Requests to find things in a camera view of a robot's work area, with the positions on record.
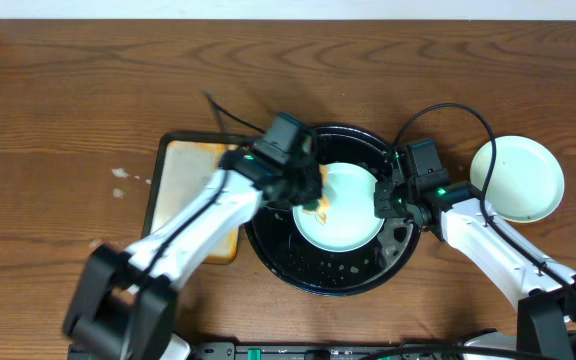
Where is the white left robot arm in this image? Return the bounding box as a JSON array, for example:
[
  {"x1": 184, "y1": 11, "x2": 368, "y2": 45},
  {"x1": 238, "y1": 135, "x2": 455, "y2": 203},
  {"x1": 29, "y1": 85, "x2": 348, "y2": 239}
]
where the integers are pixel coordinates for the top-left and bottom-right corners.
[{"x1": 63, "y1": 147, "x2": 322, "y2": 359}]

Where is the green yellow scrub sponge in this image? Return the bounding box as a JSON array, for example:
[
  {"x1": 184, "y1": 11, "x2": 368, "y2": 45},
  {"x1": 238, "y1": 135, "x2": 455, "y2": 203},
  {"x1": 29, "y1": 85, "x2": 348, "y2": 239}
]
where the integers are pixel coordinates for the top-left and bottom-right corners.
[{"x1": 302, "y1": 165, "x2": 331, "y2": 225}]

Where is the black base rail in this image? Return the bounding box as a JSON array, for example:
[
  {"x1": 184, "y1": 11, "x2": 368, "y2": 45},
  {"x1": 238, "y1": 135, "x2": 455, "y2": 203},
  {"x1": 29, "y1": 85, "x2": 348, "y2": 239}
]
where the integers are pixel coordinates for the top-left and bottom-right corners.
[{"x1": 188, "y1": 342, "x2": 490, "y2": 360}]

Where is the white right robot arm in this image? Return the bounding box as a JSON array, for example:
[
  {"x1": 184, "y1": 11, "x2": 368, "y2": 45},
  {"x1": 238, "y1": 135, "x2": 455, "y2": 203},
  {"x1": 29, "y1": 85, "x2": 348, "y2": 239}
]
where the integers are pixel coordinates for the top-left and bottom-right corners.
[{"x1": 374, "y1": 156, "x2": 576, "y2": 359}]

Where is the light blue plate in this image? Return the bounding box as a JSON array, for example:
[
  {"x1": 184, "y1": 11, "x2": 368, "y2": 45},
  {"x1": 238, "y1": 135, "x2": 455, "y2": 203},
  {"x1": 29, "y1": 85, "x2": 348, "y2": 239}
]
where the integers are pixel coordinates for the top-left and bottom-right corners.
[
  {"x1": 292, "y1": 163, "x2": 384, "y2": 252},
  {"x1": 470, "y1": 135, "x2": 565, "y2": 223}
]

